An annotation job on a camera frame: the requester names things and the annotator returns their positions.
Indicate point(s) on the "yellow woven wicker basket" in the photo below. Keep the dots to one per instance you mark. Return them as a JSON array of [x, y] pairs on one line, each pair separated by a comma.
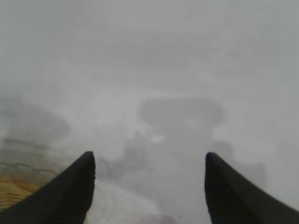
[[14, 186]]

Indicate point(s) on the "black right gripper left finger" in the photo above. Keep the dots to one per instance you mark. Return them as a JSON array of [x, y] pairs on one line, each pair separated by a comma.
[[60, 198]]

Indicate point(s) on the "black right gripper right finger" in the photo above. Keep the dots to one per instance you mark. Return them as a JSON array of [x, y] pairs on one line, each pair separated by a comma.
[[233, 198]]

